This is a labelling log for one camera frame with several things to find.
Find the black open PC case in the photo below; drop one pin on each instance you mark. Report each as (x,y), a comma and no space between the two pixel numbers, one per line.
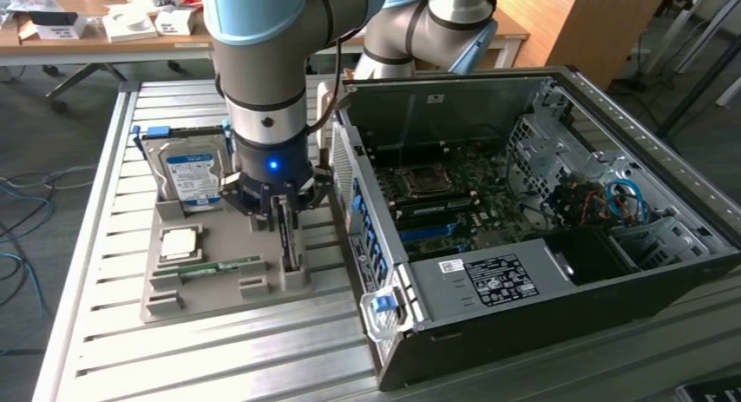
(521,332)

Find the wooden cabinet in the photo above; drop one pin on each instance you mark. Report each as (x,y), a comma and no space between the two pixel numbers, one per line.
(607,37)

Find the green RAM stick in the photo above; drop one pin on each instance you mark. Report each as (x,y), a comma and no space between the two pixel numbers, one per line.
(202,268)

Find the white box with tape roll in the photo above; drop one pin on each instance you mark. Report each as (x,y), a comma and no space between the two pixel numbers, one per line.
(129,26)

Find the silver disk bay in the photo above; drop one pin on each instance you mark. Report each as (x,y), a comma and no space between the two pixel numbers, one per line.
(665,241)

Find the grey parts rack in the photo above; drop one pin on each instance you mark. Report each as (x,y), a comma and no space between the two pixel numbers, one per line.
(231,245)

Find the white box with black lid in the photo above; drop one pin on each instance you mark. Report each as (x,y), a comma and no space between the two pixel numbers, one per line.
(57,28)

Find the silver CPU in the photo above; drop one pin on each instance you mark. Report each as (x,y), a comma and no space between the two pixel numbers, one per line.
(178,243)

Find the green motherboard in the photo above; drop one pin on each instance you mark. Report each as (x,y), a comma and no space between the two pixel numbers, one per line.
(491,189)

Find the black graphics card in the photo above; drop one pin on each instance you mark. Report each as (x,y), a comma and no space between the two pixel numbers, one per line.
(287,245)

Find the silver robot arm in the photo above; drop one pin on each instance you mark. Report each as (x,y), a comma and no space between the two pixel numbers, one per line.
(259,50)

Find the black drive bay box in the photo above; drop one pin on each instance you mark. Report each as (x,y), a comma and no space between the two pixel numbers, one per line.
(583,254)

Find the silver drive cage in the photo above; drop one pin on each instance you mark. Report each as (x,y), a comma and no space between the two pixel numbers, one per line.
(538,159)

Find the blue expansion slot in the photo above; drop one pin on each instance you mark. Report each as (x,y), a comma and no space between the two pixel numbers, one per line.
(427,233)

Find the hard disk in blue caddy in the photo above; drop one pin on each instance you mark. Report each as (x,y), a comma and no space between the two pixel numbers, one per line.
(185,176)

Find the small white box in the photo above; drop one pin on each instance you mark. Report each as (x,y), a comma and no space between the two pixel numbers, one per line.
(173,24)

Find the black keyboard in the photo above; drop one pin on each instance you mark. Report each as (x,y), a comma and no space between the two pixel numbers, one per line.
(717,395)

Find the wooden desk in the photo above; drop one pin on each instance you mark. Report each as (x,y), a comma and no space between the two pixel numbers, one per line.
(86,46)

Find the grey power supply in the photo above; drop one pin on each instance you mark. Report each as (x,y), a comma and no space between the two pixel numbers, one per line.
(451,285)

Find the installed RAM stick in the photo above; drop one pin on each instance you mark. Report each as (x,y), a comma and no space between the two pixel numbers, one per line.
(434,206)

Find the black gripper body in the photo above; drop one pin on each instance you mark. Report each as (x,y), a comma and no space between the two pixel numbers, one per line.
(271,163)

